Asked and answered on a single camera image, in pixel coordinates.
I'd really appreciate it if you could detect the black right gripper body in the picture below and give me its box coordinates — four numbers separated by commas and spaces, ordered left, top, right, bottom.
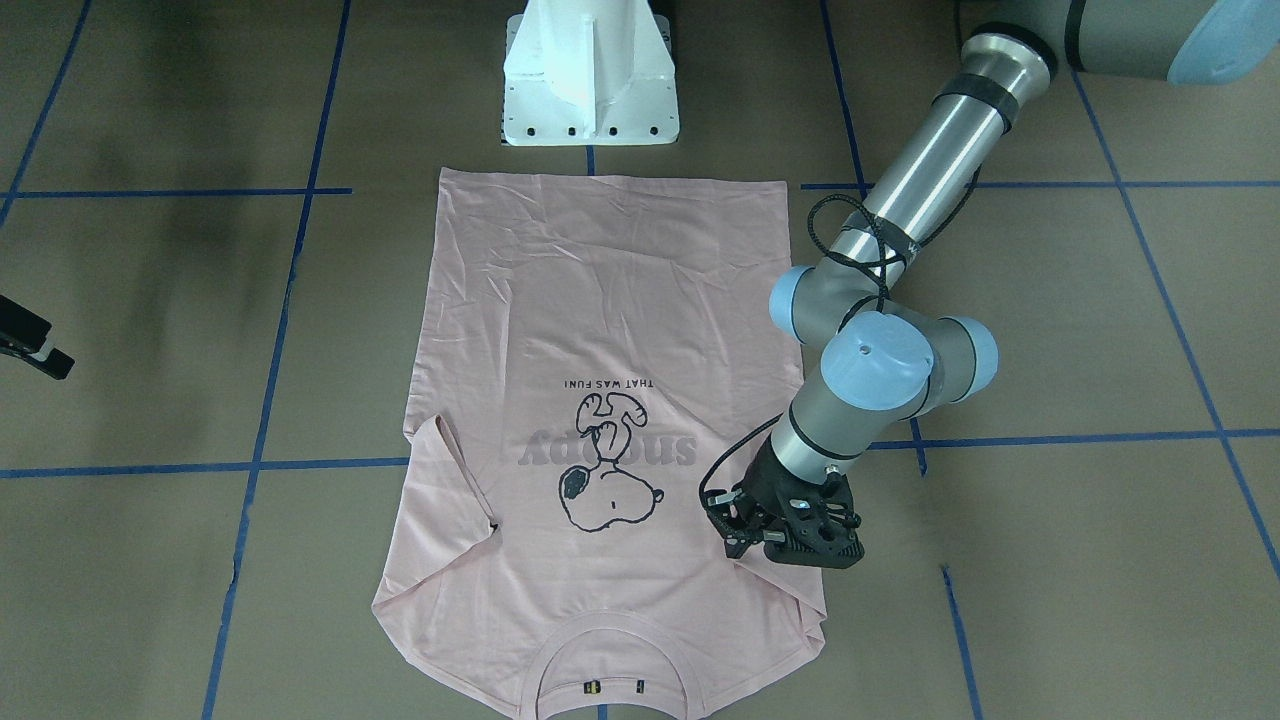
1, 295, 52, 366

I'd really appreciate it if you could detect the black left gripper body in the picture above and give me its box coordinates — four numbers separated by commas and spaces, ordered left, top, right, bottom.
740, 443, 865, 569

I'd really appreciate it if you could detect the pink Snoopy t-shirt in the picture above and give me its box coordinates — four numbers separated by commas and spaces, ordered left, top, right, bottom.
371, 168, 826, 719

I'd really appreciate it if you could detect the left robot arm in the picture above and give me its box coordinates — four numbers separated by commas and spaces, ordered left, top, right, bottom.
699, 1, 1277, 569

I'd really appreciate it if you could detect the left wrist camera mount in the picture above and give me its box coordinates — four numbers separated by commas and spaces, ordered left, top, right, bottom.
699, 482, 759, 537

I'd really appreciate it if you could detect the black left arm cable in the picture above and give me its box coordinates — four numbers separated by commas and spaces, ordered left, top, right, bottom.
805, 165, 986, 301

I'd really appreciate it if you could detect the white pedestal column base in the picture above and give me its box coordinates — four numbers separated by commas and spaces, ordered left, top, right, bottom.
500, 1, 681, 147

